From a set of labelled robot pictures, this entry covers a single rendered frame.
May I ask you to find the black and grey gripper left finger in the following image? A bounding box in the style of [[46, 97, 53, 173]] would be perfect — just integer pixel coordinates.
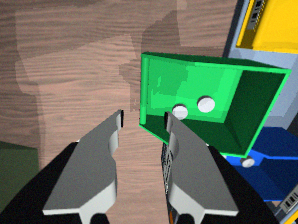
[[0, 109, 124, 224]]

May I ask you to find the green bin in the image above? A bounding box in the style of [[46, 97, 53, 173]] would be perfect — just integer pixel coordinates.
[[139, 52, 292, 158]]

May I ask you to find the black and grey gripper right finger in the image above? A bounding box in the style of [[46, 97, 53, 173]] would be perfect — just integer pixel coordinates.
[[164, 111, 280, 224]]

